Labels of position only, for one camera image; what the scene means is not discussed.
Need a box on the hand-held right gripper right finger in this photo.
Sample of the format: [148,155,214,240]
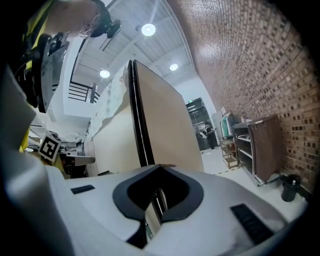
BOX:
[146,164,298,256]

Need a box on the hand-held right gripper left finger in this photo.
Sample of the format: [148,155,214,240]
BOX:
[44,163,163,256]

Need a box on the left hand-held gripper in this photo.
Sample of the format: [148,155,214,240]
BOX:
[37,134,62,162]

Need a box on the cluttered storage shelf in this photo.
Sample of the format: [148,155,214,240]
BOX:
[27,119,88,156]

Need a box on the grey table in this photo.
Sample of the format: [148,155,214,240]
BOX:
[58,152,96,179]

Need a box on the yellow black floor tape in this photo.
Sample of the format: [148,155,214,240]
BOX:
[214,166,242,176]

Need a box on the black railing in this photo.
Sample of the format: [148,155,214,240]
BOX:
[67,81,101,104]

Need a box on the wooden rack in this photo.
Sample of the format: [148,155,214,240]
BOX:
[219,138,240,169]

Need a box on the blue checked patterned cloth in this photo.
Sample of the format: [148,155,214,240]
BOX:
[86,63,131,141]

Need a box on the black chest-mounted device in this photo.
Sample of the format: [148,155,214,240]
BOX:
[14,32,71,115]

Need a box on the black trash can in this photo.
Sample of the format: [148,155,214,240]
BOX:
[281,174,302,203]

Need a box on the brown fabric laundry cart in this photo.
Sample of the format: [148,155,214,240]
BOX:
[231,114,285,187]

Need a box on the hanging clothes rack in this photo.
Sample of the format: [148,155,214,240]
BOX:
[219,109,236,141]

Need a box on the white appliance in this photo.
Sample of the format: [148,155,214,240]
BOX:
[211,111,225,147]

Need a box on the black double door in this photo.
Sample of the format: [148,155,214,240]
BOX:
[185,96,218,152]

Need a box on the beige board with black edge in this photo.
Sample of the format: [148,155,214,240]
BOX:
[83,59,205,223]

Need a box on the person's face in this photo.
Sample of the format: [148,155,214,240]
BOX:
[46,0,101,38]

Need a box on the black head-mounted camera rig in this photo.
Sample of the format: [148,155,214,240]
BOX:
[88,0,122,40]

